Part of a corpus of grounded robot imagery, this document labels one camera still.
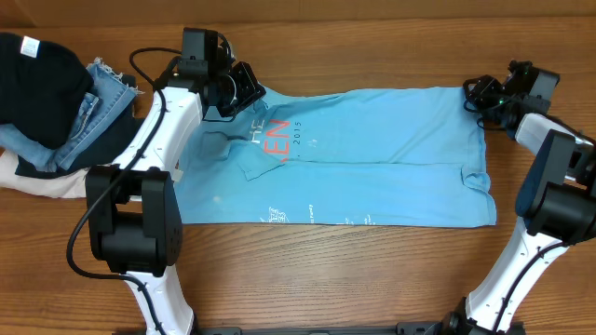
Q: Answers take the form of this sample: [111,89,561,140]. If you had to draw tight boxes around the light blue printed t-shirt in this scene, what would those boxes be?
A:
[175,87,496,228]

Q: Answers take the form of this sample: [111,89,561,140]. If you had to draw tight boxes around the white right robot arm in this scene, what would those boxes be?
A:
[427,60,595,335]

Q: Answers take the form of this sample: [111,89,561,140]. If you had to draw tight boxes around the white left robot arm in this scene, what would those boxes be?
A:
[66,28,265,334]

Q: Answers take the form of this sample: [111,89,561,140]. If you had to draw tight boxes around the blue denim jeans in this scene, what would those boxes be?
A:
[1,57,140,172]

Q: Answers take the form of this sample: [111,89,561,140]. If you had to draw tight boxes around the dark navy folded garment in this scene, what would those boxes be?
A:
[16,74,142,179]

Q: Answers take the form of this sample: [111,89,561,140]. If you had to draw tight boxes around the beige folded cloth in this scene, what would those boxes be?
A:
[1,149,118,199]

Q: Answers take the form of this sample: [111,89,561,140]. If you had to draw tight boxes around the black folded garment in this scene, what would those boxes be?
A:
[1,33,93,149]

